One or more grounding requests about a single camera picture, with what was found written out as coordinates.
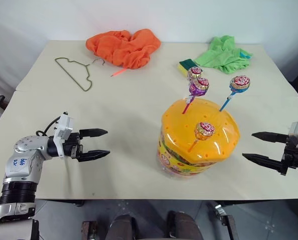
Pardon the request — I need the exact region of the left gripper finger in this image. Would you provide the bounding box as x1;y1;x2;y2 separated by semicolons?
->
79;128;109;139
77;149;111;164

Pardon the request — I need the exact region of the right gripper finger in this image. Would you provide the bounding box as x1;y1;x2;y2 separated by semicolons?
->
241;153;283;174
251;131;289;144

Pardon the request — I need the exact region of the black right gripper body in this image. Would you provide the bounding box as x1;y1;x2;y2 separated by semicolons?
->
279;134;298;177

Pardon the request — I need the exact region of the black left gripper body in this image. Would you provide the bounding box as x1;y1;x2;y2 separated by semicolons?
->
63;131;84;161

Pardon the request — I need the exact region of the blue wrapped lollipop blue stick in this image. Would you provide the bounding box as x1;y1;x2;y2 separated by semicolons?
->
218;75;251;113

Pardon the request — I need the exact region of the yellow wrapped lollipop orange stick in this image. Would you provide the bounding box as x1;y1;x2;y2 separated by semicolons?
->
187;121;216;153

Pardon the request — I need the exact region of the lollipop tub with orange lid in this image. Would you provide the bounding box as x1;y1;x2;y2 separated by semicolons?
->
155;97;240;180

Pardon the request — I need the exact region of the purple wrapped lollipop red stick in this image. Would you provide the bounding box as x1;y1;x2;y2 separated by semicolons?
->
181;76;210;115

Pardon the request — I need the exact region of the orange pen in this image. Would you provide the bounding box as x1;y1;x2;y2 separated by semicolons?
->
110;68;128;78

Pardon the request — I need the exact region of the dark rounded shape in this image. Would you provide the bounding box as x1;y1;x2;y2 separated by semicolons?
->
105;213;137;240
166;210;205;240

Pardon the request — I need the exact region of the crumpled orange cloth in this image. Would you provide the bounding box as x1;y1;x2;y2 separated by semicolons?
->
85;28;162;70

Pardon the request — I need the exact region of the crumpled green cloth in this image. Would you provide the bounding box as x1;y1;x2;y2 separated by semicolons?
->
194;35;254;75

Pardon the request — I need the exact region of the yellow and green sponge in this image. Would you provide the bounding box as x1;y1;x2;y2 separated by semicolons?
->
177;58;204;76

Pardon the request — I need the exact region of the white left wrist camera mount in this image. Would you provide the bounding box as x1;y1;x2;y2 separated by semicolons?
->
53;112;75;160

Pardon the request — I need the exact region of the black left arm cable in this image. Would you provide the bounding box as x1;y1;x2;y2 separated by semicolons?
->
36;116;64;137

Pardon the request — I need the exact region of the olive wire clothes hanger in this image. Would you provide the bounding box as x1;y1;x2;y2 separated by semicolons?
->
54;57;106;92

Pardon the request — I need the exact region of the brown metal bracket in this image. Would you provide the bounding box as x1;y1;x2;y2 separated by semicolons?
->
81;220;98;240

